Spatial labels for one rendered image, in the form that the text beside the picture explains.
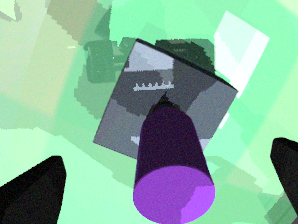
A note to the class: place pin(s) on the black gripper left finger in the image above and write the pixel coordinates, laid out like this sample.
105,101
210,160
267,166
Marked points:
34,197

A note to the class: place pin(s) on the purple marker cap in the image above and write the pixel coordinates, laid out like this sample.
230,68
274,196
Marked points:
172,183

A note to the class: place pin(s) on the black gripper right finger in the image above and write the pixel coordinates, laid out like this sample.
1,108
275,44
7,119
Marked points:
284,157

